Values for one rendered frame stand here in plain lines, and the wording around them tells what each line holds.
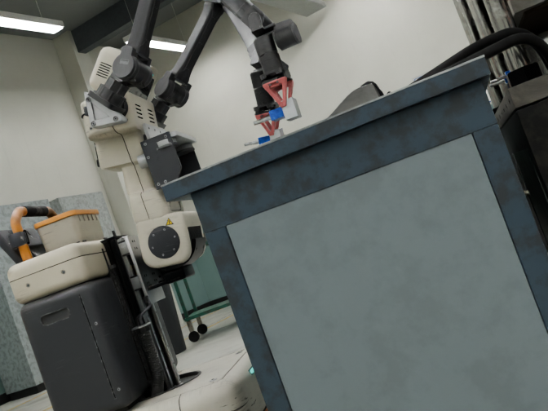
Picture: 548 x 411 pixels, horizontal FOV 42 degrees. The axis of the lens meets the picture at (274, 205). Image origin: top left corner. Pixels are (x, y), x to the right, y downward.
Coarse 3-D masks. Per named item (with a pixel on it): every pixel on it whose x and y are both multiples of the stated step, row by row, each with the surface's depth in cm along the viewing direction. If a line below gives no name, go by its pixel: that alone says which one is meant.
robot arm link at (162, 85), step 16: (208, 0) 255; (208, 16) 254; (192, 32) 257; (208, 32) 255; (192, 48) 254; (176, 64) 256; (192, 64) 255; (160, 80) 255; (176, 80) 258; (160, 96) 252
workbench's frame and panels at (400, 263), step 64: (320, 128) 141; (384, 128) 140; (448, 128) 136; (192, 192) 150; (256, 192) 147; (320, 192) 144; (384, 192) 140; (448, 192) 137; (512, 192) 134; (256, 256) 148; (320, 256) 144; (384, 256) 141; (448, 256) 138; (512, 256) 135; (256, 320) 148; (320, 320) 145; (384, 320) 141; (448, 320) 138; (512, 320) 135; (320, 384) 145; (384, 384) 142; (448, 384) 139; (512, 384) 136
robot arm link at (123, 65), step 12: (144, 0) 214; (156, 0) 214; (144, 12) 213; (156, 12) 215; (144, 24) 212; (132, 36) 213; (144, 36) 213; (132, 48) 209; (144, 48) 213; (120, 60) 211; (132, 60) 209; (144, 60) 217; (120, 72) 210; (132, 72) 209; (144, 84) 216
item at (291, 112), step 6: (288, 102) 193; (294, 102) 195; (276, 108) 195; (282, 108) 194; (288, 108) 193; (294, 108) 193; (270, 114) 195; (276, 114) 195; (282, 114) 194; (288, 114) 194; (294, 114) 193; (300, 114) 196; (258, 120) 198; (264, 120) 197; (276, 120) 197; (288, 120) 195
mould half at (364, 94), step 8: (360, 88) 201; (368, 88) 200; (376, 88) 207; (352, 96) 201; (360, 96) 201; (368, 96) 200; (376, 96) 200; (344, 104) 202; (352, 104) 202; (336, 112) 203; (280, 136) 207
